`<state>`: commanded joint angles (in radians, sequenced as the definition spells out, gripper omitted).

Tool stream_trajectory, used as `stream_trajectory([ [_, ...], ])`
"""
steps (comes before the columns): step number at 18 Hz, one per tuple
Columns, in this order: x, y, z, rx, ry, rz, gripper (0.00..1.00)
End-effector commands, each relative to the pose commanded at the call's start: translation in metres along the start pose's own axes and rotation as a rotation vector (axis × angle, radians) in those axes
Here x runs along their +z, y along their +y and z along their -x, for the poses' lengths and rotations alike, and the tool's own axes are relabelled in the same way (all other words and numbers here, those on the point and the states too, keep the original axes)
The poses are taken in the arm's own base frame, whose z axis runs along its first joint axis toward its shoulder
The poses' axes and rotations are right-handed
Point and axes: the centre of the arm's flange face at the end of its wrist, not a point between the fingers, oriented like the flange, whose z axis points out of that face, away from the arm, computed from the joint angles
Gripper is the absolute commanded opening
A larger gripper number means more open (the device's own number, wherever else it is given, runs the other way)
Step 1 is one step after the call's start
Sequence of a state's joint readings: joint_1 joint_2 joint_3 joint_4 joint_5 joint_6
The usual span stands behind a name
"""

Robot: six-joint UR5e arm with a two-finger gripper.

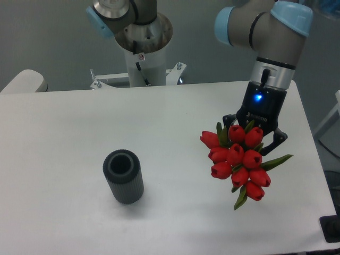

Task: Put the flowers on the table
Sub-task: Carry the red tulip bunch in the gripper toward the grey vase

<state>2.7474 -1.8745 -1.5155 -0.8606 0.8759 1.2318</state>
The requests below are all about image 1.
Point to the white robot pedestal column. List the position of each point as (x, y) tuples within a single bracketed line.
[(144, 46)]

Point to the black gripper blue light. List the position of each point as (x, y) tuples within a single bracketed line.
[(263, 105)]

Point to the red tulip bouquet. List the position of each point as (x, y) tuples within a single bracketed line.
[(237, 153)]

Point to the white metal base frame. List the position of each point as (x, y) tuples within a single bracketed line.
[(138, 79)]

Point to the black device at table edge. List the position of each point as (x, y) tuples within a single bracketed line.
[(330, 228)]

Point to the white chair armrest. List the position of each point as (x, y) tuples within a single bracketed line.
[(27, 81)]

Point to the white furniture frame right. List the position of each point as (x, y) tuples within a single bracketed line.
[(327, 122)]

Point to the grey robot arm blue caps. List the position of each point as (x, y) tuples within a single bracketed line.
[(276, 30)]

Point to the dark grey ribbed vase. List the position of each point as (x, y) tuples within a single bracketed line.
[(122, 171)]

